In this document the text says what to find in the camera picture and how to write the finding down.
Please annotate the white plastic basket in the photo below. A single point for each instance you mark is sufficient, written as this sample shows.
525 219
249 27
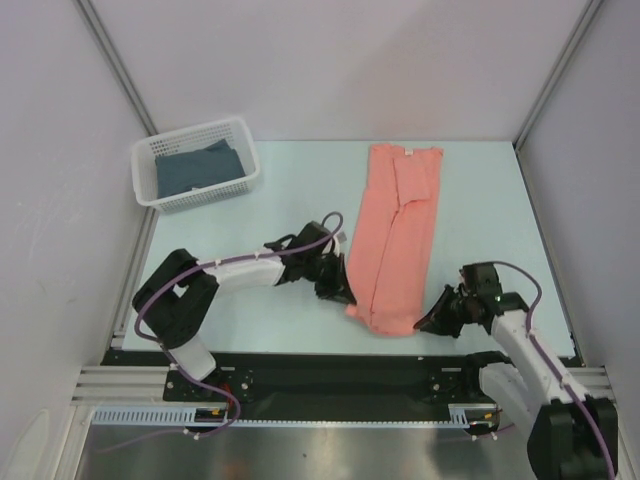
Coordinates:
234 130

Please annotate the aluminium frame rail front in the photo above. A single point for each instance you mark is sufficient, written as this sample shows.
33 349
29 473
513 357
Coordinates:
120 385

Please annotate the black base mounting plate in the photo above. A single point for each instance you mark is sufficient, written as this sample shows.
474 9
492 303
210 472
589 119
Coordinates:
334 388

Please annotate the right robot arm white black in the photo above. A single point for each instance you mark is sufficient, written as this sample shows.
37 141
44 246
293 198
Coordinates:
570 433

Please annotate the blue grey t shirt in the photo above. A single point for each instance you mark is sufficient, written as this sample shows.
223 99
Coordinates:
183 172

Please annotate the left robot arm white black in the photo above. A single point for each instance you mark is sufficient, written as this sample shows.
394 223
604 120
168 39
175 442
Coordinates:
173 303

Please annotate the right corner aluminium post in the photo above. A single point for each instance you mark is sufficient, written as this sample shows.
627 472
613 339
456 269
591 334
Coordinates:
577 35

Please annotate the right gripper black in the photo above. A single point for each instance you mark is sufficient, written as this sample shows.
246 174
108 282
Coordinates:
448 306

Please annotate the corner aluminium post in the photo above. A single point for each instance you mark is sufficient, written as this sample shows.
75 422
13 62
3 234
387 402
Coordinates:
113 59
577 35

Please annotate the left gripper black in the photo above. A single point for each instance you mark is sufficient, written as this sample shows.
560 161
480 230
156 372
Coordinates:
336 288

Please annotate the salmon pink t shirt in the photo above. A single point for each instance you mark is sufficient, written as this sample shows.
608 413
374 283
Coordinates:
392 243

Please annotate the white slotted cable duct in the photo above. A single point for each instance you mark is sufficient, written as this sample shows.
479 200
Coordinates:
159 416

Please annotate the left corner aluminium post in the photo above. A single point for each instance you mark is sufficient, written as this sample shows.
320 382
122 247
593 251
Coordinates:
113 59

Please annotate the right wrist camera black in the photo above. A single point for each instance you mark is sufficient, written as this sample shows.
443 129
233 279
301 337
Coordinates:
481 279

